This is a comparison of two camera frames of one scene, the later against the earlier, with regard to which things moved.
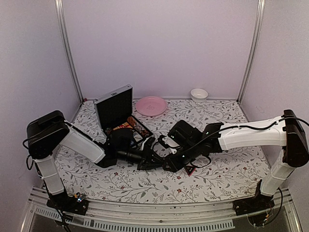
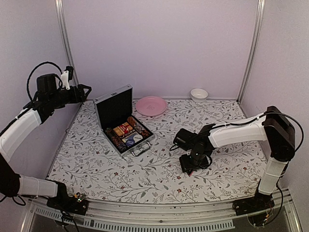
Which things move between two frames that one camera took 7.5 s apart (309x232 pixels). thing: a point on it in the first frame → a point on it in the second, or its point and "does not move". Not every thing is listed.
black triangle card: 189,169 does not move
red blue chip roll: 131,120 does not move
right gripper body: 180,164 → 195,161
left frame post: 61,17 does not move
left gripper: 147,161 → 82,96
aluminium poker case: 115,110 does not move
